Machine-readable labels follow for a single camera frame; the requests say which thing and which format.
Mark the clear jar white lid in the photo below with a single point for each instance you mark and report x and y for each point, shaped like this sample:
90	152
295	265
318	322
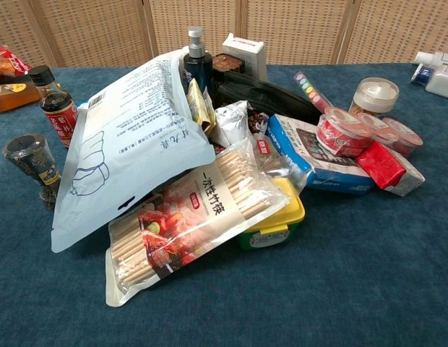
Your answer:
374	95

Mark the white cardboard box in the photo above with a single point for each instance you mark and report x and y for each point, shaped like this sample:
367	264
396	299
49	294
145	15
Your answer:
247	54

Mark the black pouch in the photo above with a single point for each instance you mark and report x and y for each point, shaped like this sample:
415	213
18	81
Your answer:
271	95

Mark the dark brown jar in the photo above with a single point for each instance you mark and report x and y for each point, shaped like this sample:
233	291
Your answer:
225	67

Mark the dark vinegar bottle red label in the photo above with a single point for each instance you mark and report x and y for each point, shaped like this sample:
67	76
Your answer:
58	112

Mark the blue table cloth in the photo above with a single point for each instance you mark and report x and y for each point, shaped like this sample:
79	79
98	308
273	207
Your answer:
318	271

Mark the woven folding screen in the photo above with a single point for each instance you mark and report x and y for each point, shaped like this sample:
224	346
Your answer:
101	29

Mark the red orange snack packet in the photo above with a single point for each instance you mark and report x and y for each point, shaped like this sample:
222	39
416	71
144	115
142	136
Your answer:
7	63

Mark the large pale blue plastic bag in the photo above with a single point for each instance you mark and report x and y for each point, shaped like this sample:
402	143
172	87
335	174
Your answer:
130	144

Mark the bamboo chopsticks pack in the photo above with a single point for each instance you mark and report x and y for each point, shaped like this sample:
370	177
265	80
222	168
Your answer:
195	217

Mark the dark blue pump bottle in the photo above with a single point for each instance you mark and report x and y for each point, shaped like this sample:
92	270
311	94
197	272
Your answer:
197	65

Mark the yellow sachet packet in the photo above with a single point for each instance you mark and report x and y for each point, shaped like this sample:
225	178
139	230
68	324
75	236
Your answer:
199	105

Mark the silver foil packet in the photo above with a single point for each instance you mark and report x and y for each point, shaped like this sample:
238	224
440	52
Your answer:
233	123

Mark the white plastic bottle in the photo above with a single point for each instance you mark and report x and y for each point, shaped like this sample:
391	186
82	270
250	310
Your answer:
442	81

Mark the clear red label snack bag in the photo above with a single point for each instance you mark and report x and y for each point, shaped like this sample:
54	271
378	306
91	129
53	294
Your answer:
271	159

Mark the white bottle blue label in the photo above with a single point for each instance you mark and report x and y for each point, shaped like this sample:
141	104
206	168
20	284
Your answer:
426	72

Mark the amber honey bottle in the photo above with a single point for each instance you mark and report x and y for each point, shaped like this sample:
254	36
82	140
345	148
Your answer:
11	95

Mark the pepper grinder jar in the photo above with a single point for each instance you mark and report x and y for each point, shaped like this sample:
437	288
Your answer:
34	162

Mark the red white tissue pack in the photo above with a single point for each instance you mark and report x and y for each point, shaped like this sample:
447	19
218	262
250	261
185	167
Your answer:
388	168

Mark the blue white calculator box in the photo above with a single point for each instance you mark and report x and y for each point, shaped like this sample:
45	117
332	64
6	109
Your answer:
318	162

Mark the yellow lid green container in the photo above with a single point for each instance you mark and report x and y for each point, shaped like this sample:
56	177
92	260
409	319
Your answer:
274	227

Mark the colourful sticky tab strip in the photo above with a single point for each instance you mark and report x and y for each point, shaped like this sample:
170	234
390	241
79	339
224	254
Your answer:
309	90

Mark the red yogurt cup pack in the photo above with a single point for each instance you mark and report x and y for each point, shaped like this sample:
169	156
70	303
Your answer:
341	132

